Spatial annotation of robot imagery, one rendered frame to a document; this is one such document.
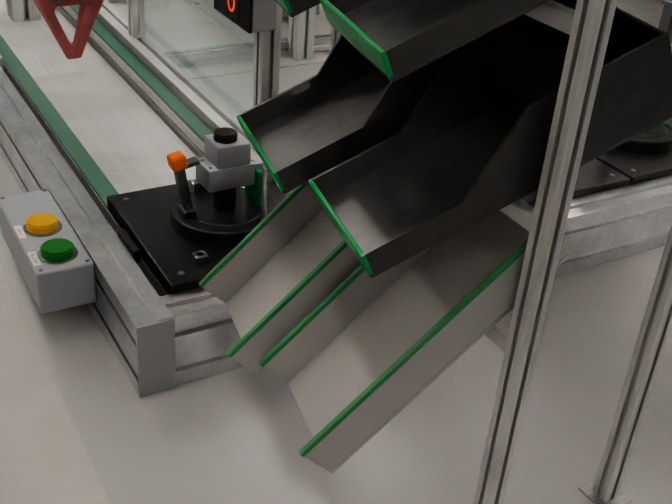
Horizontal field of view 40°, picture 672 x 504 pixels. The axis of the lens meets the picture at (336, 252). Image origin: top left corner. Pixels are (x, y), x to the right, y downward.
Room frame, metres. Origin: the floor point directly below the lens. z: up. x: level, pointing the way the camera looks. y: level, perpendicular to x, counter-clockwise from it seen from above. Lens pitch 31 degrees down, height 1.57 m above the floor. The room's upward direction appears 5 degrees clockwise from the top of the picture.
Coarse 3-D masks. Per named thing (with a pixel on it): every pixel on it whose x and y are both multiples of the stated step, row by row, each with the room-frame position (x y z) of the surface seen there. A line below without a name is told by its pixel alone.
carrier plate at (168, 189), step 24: (144, 192) 1.11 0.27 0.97; (168, 192) 1.12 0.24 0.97; (288, 192) 1.15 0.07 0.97; (120, 216) 1.05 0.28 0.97; (144, 216) 1.05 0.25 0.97; (168, 216) 1.05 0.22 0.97; (144, 240) 0.99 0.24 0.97; (168, 240) 0.99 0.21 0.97; (168, 264) 0.94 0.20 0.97; (192, 264) 0.94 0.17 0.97; (216, 264) 0.95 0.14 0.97; (168, 288) 0.90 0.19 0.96; (192, 288) 0.91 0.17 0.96
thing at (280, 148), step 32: (352, 64) 0.89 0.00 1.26; (288, 96) 0.86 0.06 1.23; (320, 96) 0.87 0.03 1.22; (352, 96) 0.85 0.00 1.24; (384, 96) 0.76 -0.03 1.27; (416, 96) 0.78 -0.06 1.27; (256, 128) 0.85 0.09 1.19; (288, 128) 0.83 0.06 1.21; (320, 128) 0.81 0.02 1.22; (352, 128) 0.80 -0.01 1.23; (384, 128) 0.76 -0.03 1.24; (288, 160) 0.78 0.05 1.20; (320, 160) 0.74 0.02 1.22
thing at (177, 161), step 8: (176, 152) 1.03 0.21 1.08; (168, 160) 1.02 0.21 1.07; (176, 160) 1.01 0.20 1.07; (184, 160) 1.02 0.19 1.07; (192, 160) 1.03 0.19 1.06; (176, 168) 1.01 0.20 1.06; (184, 168) 1.02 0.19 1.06; (176, 176) 1.02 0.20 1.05; (184, 176) 1.02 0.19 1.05; (176, 184) 1.03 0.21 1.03; (184, 184) 1.02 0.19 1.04; (184, 192) 1.02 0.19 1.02; (184, 200) 1.02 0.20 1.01; (184, 208) 1.02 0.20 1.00
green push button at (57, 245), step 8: (48, 240) 0.97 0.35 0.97; (56, 240) 0.97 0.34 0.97; (64, 240) 0.97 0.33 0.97; (40, 248) 0.95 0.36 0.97; (48, 248) 0.95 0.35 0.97; (56, 248) 0.95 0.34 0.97; (64, 248) 0.95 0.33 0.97; (72, 248) 0.96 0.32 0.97; (48, 256) 0.94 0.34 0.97; (56, 256) 0.94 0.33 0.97; (64, 256) 0.94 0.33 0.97
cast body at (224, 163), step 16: (224, 128) 1.07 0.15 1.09; (208, 144) 1.05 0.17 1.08; (224, 144) 1.04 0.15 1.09; (240, 144) 1.05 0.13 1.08; (208, 160) 1.05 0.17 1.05; (224, 160) 1.03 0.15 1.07; (240, 160) 1.05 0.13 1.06; (256, 160) 1.09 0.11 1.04; (208, 176) 1.02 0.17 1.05; (224, 176) 1.03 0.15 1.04; (240, 176) 1.05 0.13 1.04
